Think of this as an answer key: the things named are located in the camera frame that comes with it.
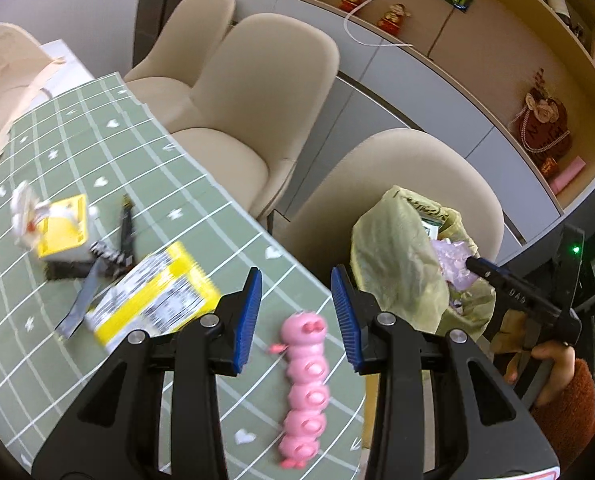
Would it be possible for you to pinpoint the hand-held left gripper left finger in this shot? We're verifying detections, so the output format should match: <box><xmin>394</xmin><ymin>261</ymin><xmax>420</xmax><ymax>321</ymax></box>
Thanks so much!
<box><xmin>32</xmin><ymin>266</ymin><xmax>263</xmax><ymax>480</ymax></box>

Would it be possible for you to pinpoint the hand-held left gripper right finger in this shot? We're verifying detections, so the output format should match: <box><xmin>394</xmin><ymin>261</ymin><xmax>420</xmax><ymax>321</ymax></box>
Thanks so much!
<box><xmin>330</xmin><ymin>265</ymin><xmax>561</xmax><ymax>480</ymax></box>

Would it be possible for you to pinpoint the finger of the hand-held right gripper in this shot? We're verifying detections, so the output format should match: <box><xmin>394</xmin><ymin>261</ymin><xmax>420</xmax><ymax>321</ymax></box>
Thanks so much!
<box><xmin>465</xmin><ymin>255</ymin><xmax>559</xmax><ymax>327</ymax></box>

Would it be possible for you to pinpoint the pale purple plastic wrapper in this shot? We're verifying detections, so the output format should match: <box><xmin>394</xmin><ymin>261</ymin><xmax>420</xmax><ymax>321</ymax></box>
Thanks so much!
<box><xmin>430</xmin><ymin>238</ymin><xmax>479</xmax><ymax>292</ymax></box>

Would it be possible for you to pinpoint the yellow-green plastic bag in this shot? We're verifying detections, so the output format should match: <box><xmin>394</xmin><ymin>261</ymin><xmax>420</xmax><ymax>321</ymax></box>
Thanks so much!
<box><xmin>350</xmin><ymin>185</ymin><xmax>528</xmax><ymax>356</ymax></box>

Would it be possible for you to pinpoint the pink caterpillar shaped plastic tray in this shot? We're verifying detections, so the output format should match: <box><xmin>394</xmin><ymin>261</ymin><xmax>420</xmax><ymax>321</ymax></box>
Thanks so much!
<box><xmin>270</xmin><ymin>311</ymin><xmax>328</xmax><ymax>470</ymax></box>

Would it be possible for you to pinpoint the person's right hand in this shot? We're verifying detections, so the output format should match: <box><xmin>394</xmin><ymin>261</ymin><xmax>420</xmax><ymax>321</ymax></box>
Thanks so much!
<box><xmin>504</xmin><ymin>341</ymin><xmax>577</xmax><ymax>407</ymax></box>

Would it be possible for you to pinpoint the pink box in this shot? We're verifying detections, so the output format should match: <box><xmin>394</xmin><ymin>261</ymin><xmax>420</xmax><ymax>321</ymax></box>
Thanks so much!
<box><xmin>550</xmin><ymin>156</ymin><xmax>587</xmax><ymax>194</ymax></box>

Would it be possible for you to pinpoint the yellow snack packet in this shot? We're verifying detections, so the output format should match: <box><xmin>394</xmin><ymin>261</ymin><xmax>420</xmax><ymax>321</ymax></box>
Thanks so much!
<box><xmin>85</xmin><ymin>241</ymin><xmax>223</xmax><ymax>353</ymax></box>

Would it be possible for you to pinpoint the black stick wrapper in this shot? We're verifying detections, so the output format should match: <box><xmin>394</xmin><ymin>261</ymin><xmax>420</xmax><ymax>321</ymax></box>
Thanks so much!
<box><xmin>118</xmin><ymin>194</ymin><xmax>138</xmax><ymax>267</ymax></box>

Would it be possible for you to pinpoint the doll in dark red bag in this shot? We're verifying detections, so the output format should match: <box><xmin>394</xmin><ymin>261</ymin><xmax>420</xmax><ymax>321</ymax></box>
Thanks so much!
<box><xmin>509</xmin><ymin>67</ymin><xmax>573</xmax><ymax>154</ymax></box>

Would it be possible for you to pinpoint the black silver torn wrapper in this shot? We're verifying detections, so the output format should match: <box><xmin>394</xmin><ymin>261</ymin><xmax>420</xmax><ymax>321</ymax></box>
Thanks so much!
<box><xmin>48</xmin><ymin>240</ymin><xmax>131</xmax><ymax>339</ymax></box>

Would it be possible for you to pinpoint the beige chair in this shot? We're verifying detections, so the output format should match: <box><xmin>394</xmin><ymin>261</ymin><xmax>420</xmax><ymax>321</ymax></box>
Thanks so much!
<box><xmin>276</xmin><ymin>128</ymin><xmax>506</xmax><ymax>272</ymax></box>
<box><xmin>124</xmin><ymin>0</ymin><xmax>237</xmax><ymax>127</ymax></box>
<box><xmin>172</xmin><ymin>12</ymin><xmax>341</xmax><ymax>222</ymax></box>

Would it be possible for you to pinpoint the yellow carton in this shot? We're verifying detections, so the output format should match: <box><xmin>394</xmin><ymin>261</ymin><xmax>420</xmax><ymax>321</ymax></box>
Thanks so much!
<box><xmin>32</xmin><ymin>194</ymin><xmax>92</xmax><ymax>262</ymax></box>

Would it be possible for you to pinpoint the white wooden sideboard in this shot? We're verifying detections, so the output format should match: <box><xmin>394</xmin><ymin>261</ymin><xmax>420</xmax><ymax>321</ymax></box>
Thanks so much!
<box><xmin>210</xmin><ymin>0</ymin><xmax>595</xmax><ymax>261</ymax></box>

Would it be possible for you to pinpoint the dark tall cabinet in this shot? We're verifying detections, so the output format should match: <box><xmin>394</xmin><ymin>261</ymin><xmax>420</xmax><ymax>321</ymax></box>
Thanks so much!
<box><xmin>132</xmin><ymin>0</ymin><xmax>219</xmax><ymax>69</ymax></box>

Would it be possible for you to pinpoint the cream cartoon print food cover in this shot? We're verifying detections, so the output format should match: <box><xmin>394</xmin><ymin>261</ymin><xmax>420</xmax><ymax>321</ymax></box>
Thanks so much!
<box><xmin>0</xmin><ymin>23</ymin><xmax>67</xmax><ymax>188</ymax></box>

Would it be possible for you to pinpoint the white cable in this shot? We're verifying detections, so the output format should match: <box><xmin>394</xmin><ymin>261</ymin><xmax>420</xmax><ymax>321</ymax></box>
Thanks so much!
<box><xmin>344</xmin><ymin>0</ymin><xmax>444</xmax><ymax>49</ymax></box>

